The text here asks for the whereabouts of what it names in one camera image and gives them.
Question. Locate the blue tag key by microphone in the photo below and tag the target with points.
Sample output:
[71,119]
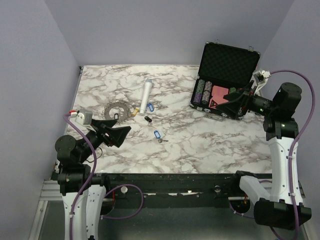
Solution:
[150,107]

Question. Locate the black mounting rail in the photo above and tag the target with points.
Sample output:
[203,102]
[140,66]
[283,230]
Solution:
[168,191]

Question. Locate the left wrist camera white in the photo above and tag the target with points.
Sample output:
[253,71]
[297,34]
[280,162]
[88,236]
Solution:
[84,117]

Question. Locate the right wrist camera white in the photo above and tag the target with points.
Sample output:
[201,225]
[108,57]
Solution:
[261,78]

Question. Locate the red playing cards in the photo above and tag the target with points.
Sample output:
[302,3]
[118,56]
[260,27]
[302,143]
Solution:
[217,96]

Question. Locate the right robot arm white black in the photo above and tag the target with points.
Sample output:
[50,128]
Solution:
[282,207]

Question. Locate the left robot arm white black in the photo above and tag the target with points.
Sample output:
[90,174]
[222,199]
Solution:
[81,189]

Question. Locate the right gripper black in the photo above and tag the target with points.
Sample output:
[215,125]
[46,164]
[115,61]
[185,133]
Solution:
[244,98]

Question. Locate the white microphone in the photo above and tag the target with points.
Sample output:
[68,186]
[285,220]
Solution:
[145,96]

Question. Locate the metal keyring disc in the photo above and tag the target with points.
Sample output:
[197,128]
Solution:
[118,110]

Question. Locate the purple green chip stack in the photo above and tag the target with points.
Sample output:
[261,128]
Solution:
[199,92]

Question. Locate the purple grey chip stack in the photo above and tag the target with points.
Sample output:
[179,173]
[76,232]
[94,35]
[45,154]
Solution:
[206,93]

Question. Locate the black glossy tag key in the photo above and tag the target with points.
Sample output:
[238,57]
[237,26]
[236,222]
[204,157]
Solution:
[149,121]

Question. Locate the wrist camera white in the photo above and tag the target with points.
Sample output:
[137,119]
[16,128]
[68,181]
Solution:
[84,117]
[261,78]

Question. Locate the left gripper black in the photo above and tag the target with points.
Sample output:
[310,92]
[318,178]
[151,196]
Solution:
[116,135]

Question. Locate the black poker chip case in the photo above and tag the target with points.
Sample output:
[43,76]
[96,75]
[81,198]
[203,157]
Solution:
[225,66]

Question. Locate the blue tag key front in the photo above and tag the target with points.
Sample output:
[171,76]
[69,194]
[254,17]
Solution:
[158,137]

